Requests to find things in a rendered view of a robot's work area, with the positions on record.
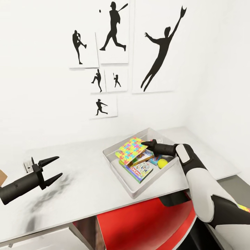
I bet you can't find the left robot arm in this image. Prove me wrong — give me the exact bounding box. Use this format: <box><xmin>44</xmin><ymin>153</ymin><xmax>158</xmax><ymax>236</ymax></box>
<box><xmin>0</xmin><ymin>156</ymin><xmax>63</xmax><ymax>205</ymax></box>

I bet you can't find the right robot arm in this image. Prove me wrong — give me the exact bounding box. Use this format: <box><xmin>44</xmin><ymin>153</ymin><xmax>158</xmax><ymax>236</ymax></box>
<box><xmin>141</xmin><ymin>139</ymin><xmax>250</xmax><ymax>250</ymax></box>

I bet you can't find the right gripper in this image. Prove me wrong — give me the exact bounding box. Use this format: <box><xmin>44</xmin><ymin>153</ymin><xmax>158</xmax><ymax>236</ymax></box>
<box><xmin>141</xmin><ymin>139</ymin><xmax>167</xmax><ymax>157</ymax></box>

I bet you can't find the tennis ball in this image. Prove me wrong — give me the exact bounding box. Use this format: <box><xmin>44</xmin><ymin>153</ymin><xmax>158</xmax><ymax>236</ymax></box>
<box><xmin>158</xmin><ymin>159</ymin><xmax>168</xmax><ymax>168</ymax></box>

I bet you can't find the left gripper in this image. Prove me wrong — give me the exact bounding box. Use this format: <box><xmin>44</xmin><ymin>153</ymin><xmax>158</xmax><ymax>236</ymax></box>
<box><xmin>14</xmin><ymin>156</ymin><xmax>63</xmax><ymax>196</ymax></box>

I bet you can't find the board game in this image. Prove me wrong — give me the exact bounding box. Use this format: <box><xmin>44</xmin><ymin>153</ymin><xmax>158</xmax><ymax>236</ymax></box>
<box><xmin>128</xmin><ymin>149</ymin><xmax>155</xmax><ymax>167</ymax></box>
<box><xmin>119</xmin><ymin>160</ymin><xmax>153</xmax><ymax>183</ymax></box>
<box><xmin>147</xmin><ymin>154</ymin><xmax>162</xmax><ymax>166</ymax></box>

